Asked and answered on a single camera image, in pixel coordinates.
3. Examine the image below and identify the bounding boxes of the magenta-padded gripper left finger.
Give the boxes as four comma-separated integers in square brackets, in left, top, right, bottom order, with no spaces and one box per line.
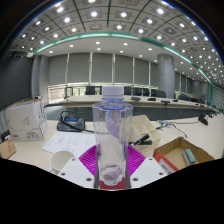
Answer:
[56,144,101,190]

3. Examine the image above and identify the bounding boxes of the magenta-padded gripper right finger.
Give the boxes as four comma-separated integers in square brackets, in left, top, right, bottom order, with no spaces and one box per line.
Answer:
[124,143,168,190]

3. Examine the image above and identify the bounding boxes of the clear plastic water bottle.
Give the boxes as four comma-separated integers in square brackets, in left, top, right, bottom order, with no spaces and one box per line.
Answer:
[91,85,134,187]

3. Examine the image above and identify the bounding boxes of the white printed paper sheet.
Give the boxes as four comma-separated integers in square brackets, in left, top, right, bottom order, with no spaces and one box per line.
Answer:
[41,130,98,158]

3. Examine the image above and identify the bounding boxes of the black stapler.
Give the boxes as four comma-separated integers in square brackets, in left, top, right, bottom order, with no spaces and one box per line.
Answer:
[131,133,153,147]

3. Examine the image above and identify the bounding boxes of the brown cardboard box red label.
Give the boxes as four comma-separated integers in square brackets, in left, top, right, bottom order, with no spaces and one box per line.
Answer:
[153,135,216,174]

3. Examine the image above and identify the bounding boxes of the white divided organizer box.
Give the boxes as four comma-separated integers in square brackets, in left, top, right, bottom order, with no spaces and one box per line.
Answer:
[129,114,162,158]

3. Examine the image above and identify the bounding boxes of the green whiteboard eraser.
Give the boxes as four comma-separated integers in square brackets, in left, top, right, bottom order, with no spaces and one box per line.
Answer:
[182,148,198,167]

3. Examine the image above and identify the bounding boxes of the black desk phone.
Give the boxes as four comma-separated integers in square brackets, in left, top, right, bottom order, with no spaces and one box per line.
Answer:
[56,110,86,133]

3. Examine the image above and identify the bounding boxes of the white copy paper carton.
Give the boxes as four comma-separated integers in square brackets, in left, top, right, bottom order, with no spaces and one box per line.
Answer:
[4,98,48,143]

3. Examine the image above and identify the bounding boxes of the brown paper envelope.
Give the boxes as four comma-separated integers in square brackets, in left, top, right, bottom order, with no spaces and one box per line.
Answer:
[0,136,17,160]

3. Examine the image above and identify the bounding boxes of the long curved conference table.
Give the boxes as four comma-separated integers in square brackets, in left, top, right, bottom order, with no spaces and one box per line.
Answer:
[46,94,214,113]

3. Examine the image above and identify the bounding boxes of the black conference microphones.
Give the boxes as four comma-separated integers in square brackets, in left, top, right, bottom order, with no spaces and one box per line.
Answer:
[130,95,179,106]

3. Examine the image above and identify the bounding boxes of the black desktop microphone unit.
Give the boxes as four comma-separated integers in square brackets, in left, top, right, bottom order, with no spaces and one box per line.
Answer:
[198,113,210,126]

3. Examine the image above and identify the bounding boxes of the black office chairs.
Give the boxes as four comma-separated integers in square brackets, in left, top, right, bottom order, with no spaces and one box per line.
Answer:
[63,84,208,103]

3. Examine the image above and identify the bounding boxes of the round ceiling lights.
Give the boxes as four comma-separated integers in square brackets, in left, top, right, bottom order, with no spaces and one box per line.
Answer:
[9,0,224,84]

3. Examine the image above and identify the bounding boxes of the black phone cable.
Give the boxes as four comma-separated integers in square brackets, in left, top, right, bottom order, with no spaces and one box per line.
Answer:
[76,127,95,134]

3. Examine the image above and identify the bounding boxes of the thin black cable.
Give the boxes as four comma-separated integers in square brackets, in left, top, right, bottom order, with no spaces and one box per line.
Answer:
[155,119,188,138]

